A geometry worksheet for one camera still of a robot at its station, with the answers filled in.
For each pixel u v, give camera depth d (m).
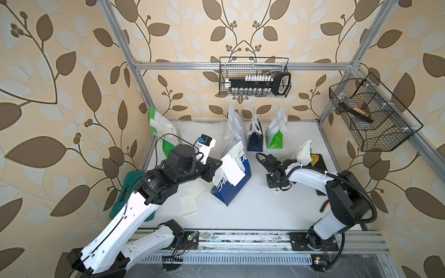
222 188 0.68
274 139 1.01
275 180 0.64
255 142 1.02
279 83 0.84
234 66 0.91
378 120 0.73
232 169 0.67
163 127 0.97
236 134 0.91
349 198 0.45
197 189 0.90
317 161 0.97
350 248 0.73
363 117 0.75
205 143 0.54
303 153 0.79
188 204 0.85
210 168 0.53
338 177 0.48
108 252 0.37
